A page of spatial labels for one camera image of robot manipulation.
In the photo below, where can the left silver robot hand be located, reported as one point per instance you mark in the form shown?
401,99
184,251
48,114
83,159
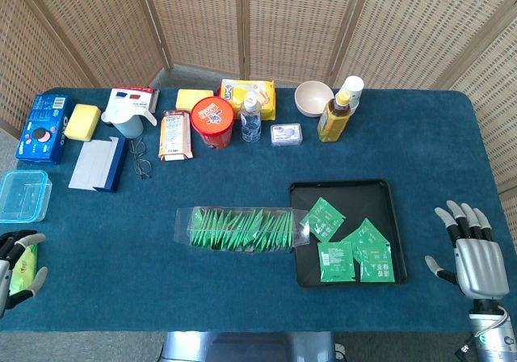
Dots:
5,253

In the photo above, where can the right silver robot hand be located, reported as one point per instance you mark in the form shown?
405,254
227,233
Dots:
480,265

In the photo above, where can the clear box of green sachets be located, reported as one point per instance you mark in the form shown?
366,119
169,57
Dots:
182,221

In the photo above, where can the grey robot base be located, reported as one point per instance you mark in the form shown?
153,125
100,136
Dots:
242,348

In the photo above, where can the navy and white box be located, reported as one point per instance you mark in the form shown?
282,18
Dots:
95,164

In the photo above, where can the blue Oreo cookie box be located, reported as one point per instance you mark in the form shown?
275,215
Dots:
42,129

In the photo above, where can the yellow-label tea drink bottle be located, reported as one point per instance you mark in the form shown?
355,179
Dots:
331,123

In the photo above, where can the small purple plastic box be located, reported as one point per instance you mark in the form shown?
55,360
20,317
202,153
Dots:
286,134

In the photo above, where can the green packets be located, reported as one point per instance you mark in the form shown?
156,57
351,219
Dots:
238,230

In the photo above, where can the yellow snack bag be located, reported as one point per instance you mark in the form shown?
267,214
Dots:
264,95

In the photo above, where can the clear blue lidded container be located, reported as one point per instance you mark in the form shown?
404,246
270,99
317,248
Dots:
22,196

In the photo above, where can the blue felt table cover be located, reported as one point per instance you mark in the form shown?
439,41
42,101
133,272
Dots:
121,265

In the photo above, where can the yellow sponge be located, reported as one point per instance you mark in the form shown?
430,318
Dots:
82,121
194,100

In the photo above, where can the black plastic tray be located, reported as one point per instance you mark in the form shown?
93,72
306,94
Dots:
343,194

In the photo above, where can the thin-framed eyeglasses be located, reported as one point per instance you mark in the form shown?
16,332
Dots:
139,158

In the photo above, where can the white kettle jug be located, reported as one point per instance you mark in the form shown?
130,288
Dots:
127,123

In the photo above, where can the red-blue 3D glasses pack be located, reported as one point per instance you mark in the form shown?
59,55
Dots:
131,97

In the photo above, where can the orange white biscuit pack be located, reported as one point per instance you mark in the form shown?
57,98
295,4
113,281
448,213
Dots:
174,135

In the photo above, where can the white cup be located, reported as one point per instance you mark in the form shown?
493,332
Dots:
354,87

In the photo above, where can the beige bowl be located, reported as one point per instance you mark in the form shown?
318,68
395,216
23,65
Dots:
313,97

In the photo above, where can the red instant noodle cup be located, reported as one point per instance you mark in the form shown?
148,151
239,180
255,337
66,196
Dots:
212,117

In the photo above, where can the clear water bottle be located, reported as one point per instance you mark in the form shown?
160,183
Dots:
250,125

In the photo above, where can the wicker folding screen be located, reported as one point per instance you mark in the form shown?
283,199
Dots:
295,22

